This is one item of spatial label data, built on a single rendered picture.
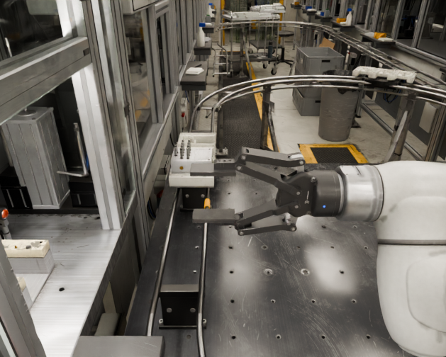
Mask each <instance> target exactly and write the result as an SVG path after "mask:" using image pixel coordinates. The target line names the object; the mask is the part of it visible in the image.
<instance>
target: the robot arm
mask: <svg viewBox="0 0 446 357"><path fill-rule="evenodd" d="M253 162H254V163H253ZM255 163H259V164H268V165H273V166H281V167H289V168H291V169H294V170H295V171H293V172H291V173H290V174H288V175H286V174H283V173H281V172H279V171H272V170H270V169H267V168H265V167H263V166H260V165H258V164H255ZM305 163H306V162H305V159H304V157H303V155H302V153H300V152H295V153H291V154H284V153H279V152H271V151H266V150H261V149H253V148H248V147H241V148H240V149H239V153H238V155H237V156H236V157H235V158H234V159H215V160H214V163H192V164H191V168H190V176H236V171H239V172H241V173H244V174H247V175H248V176H252V177H254V178H256V179H259V180H261V181H265V182H267V183H270V184H272V185H274V186H275V187H276V188H277V189H278V191H277V194H276V198H273V199H271V200H270V201H269V202H267V203H263V204H261V205H258V206H255V207H253V208H250V209H247V210H244V211H242V212H238V213H235V209H194V211H193V217H192V222H193V223H215V225H232V226H234V228H235V229H236V230H237V231H238V235H240V236H244V235H249V234H259V233H265V232H274V231H280V230H285V231H290V232H295V231H296V230H297V227H296V222H297V220H298V217H301V216H304V215H310V216H313V217H336V219H337V220H339V221H364V222H371V221H372V222H373V223H374V227H375V230H376V234H377V242H378V254H377V285H378V292H379V301H380V305H381V312H382V315H383V318H384V322H385V325H386V328H387V330H388V332H389V334H390V336H391V338H392V339H393V340H394V341H395V342H396V343H397V344H398V345H399V346H400V347H401V348H402V349H403V350H404V351H406V352H408V353H410V354H412V355H414V356H417V357H444V356H446V164H441V163H435V162H428V161H390V162H387V163H385V164H380V165H374V166H370V165H363V166H338V167H337V168H336V169H335V170H313V171H307V170H305V169H304V164H305ZM277 206H278V207H277ZM284 213H289V214H290V215H285V217H284V216H279V217H270V216H272V215H276V216H277V215H281V214H284ZM266 217H268V218H266Z"/></svg>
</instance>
